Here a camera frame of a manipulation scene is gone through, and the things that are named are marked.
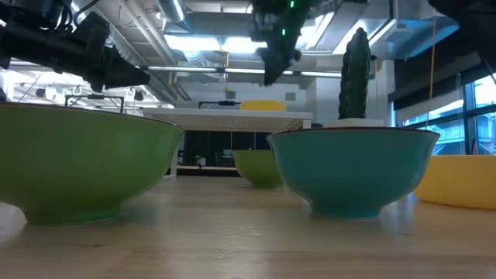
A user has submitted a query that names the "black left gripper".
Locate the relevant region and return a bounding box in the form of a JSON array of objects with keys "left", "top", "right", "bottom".
[{"left": 0, "top": 12, "right": 151, "bottom": 92}]

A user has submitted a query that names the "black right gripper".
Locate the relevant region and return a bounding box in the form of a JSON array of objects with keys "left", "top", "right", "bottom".
[{"left": 250, "top": 0, "right": 313, "bottom": 87}]

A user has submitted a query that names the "green bowl red floral inside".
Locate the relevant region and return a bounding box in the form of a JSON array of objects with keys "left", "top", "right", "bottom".
[
  {"left": 231, "top": 149, "right": 284, "bottom": 190},
  {"left": 0, "top": 101, "right": 185, "bottom": 227}
]

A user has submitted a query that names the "plain yellow bowl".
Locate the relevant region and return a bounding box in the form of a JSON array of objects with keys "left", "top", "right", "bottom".
[
  {"left": 239, "top": 100, "right": 287, "bottom": 112},
  {"left": 413, "top": 154, "right": 496, "bottom": 212}
]

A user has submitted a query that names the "long ceiling tube light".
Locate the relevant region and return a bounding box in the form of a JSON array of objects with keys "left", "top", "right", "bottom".
[{"left": 145, "top": 64, "right": 343, "bottom": 78}]

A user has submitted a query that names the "bright ceiling light panel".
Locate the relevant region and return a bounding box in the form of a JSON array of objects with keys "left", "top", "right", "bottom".
[{"left": 163, "top": 33, "right": 268, "bottom": 54}]

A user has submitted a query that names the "green cactus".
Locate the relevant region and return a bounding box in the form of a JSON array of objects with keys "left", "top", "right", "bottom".
[{"left": 337, "top": 26, "right": 372, "bottom": 120}]

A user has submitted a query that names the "white hexagonal plant pot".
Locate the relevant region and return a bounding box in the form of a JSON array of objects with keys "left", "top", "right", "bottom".
[{"left": 324, "top": 118, "right": 385, "bottom": 129}]

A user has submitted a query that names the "teal bowl blue floral inside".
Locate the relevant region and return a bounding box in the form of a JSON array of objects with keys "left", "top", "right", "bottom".
[{"left": 266, "top": 126, "right": 441, "bottom": 219}]

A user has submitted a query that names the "yellow hanging cord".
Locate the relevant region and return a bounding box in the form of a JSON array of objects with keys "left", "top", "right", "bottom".
[{"left": 223, "top": 50, "right": 236, "bottom": 101}]

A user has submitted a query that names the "black background desk frame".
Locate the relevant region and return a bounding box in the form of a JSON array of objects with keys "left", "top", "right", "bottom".
[{"left": 198, "top": 99, "right": 242, "bottom": 110}]

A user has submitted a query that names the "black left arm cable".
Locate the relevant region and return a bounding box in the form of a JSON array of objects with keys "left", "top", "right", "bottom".
[{"left": 72, "top": 0, "right": 102, "bottom": 25}]

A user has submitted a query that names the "silver round ceiling duct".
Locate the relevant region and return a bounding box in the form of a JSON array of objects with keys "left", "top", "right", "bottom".
[{"left": 157, "top": 0, "right": 188, "bottom": 24}]

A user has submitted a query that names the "dark window frame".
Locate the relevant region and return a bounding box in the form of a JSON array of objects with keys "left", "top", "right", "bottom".
[{"left": 394, "top": 73, "right": 496, "bottom": 156}]

